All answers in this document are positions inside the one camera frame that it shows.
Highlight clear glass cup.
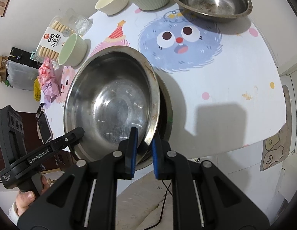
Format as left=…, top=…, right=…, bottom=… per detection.
left=73, top=14, right=93, bottom=36

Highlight stainless steel bowl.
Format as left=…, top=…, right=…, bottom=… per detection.
left=64, top=46, right=161, bottom=163
left=135, top=73, right=175, bottom=172
left=170, top=0, right=253, bottom=24

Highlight brown cartoon floor mat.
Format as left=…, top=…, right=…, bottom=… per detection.
left=260, top=85, right=297, bottom=172

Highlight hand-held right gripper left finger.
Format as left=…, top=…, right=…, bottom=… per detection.
left=18, top=126, right=139, bottom=230

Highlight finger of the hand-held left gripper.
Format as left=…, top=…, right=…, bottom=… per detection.
left=44, top=127, right=85, bottom=153

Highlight yellow plastic bag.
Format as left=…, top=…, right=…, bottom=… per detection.
left=34, top=78, right=42, bottom=102

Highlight dark brown cabinet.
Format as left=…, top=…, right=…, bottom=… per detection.
left=0, top=107, right=76, bottom=192

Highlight person's left hand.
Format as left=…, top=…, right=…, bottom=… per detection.
left=15, top=175, right=52, bottom=217

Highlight black smartphone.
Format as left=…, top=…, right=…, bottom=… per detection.
left=37, top=113, right=53, bottom=144

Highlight person's left forearm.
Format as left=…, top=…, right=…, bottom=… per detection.
left=8, top=202, right=21, bottom=227

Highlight beige cushion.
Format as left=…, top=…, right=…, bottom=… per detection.
left=115, top=172, right=175, bottom=230

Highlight cartoon printed tablecloth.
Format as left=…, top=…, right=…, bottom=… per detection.
left=40, top=0, right=286, bottom=163

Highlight small green ribbed bowl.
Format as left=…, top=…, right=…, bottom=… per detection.
left=58, top=33, right=89, bottom=69

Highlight black cable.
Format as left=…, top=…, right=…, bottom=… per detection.
left=148, top=180, right=173, bottom=230

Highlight pink snack packet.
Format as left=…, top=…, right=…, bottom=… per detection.
left=38, top=57, right=64, bottom=103

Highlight grey plastic bag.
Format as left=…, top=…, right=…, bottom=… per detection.
left=6, top=61, right=39, bottom=91

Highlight clear biscuit box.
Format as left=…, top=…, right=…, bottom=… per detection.
left=34, top=8, right=78, bottom=64

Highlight cream ceramic bowl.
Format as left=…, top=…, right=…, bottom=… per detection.
left=95, top=0, right=128, bottom=15

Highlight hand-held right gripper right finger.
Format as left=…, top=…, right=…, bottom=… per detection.
left=152, top=132, right=270, bottom=230

